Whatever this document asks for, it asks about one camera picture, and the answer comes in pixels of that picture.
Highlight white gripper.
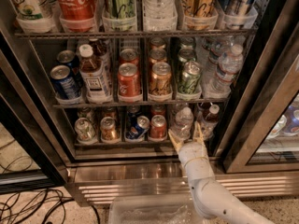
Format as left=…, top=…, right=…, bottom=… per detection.
left=168, top=121, right=215, bottom=181

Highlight clear water bottle front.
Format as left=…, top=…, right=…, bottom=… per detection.
left=171, top=107, right=193, bottom=140

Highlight clear water bottle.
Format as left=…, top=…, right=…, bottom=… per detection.
left=170, top=103, right=189, bottom=118
left=171, top=107, right=193, bottom=140

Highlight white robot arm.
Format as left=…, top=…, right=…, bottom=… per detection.
left=168, top=121, right=274, bottom=224

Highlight tea bottle bottom shelf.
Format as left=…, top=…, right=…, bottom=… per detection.
left=196, top=103, right=220, bottom=141

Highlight clear water bottle behind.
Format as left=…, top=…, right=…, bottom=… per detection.
left=170, top=103, right=189, bottom=118

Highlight blue pepsi can bottom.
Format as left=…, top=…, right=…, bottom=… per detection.
left=125, top=116, right=150, bottom=140

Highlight right glass fridge door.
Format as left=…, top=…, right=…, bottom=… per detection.
left=213, top=0, right=299, bottom=174

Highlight glass fridge door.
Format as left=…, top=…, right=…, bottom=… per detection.
left=213, top=0, right=299, bottom=174
left=0, top=49, right=67, bottom=194

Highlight water bottle middle front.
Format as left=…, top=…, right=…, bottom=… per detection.
left=211, top=44, right=244, bottom=93

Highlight water bottle middle rear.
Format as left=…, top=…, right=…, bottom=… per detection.
left=203, top=35, right=235, bottom=80

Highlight green white can bottom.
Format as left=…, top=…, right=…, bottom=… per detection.
left=75, top=118, right=96, bottom=144

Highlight tea bottle middle front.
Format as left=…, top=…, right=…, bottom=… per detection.
left=79, top=44, right=111, bottom=101

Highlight steel fridge base grille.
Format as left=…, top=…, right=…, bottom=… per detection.
left=65, top=160, right=299, bottom=206

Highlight tea bottle middle rear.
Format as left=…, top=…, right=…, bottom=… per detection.
left=89, top=38, right=111, bottom=78

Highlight clear bottle top shelf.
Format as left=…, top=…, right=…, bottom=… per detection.
left=142, top=0, right=178, bottom=32

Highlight left glass fridge door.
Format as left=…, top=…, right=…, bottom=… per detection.
left=0, top=49, right=67, bottom=194

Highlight coca cola bottle top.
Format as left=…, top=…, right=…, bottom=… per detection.
left=58, top=0, right=97, bottom=33

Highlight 7up bottle top shelf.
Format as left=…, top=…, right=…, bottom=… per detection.
left=12, top=0, right=52, bottom=20

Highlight red can bottom front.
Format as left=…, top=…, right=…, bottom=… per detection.
left=149, top=115, right=166, bottom=141

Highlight green can middle front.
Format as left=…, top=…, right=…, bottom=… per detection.
left=178, top=61, right=202, bottom=94

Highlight gold can middle front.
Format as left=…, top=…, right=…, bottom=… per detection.
left=149, top=62, right=172, bottom=96

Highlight red coke can front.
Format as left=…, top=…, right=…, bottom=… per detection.
left=118, top=63, right=140, bottom=97

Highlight red coke can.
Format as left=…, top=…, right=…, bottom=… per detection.
left=118, top=63, right=140, bottom=97
left=119, top=49, right=139, bottom=66

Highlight orange can bottom front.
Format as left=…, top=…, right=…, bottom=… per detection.
left=100, top=117, right=120, bottom=142

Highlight clear plastic bin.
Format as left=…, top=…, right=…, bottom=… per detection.
left=108, top=194, right=212, bottom=224

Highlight red coke can rear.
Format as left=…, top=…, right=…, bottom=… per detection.
left=119, top=49, right=139, bottom=66

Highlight blue can middle front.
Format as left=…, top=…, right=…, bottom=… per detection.
left=50, top=65, right=80, bottom=100

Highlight dark tall can top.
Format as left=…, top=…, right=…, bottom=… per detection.
left=218, top=0, right=255, bottom=30

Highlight gold tall can top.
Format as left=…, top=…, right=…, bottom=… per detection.
left=180, top=0, right=215, bottom=30

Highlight green tall can top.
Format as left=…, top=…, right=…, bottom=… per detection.
left=102, top=0, right=137, bottom=32

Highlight blue can middle rear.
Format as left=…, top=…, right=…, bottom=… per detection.
left=57, top=49, right=83, bottom=88

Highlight black floor cables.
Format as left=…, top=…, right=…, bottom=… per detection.
left=0, top=138, right=101, bottom=224

